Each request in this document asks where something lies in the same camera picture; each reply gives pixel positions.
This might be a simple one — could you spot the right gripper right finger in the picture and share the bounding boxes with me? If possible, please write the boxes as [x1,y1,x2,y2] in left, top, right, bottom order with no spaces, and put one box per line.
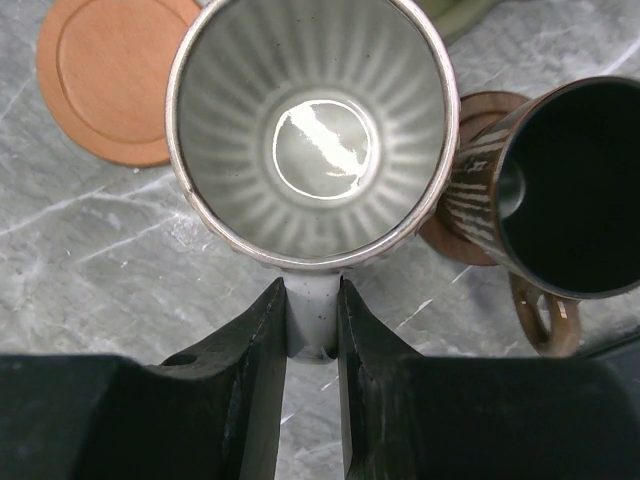
[337,281,639,479]

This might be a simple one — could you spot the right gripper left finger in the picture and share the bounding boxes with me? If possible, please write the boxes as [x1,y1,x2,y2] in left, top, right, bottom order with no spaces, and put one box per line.
[1,280,287,479]

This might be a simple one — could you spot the dark wooden coaster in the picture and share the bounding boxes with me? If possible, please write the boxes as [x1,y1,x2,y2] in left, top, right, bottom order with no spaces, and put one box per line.
[419,91,530,266]

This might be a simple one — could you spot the dark metal cup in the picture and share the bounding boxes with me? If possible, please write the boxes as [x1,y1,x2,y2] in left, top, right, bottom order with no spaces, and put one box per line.
[439,76,639,358]

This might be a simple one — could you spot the ribbed grey bowl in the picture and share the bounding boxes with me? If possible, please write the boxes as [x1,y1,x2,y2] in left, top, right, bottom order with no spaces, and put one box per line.
[165,1,460,363]

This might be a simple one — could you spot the light wooden coaster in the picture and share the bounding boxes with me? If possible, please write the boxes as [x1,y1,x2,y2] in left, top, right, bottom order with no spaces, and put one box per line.
[36,0,201,167]

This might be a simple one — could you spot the green three-tier serving stand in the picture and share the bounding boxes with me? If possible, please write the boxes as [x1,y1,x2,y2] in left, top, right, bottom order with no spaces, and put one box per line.
[415,0,499,44]

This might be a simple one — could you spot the black serving tray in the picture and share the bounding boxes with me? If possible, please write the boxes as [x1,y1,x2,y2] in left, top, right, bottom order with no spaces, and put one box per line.
[577,331,639,359]

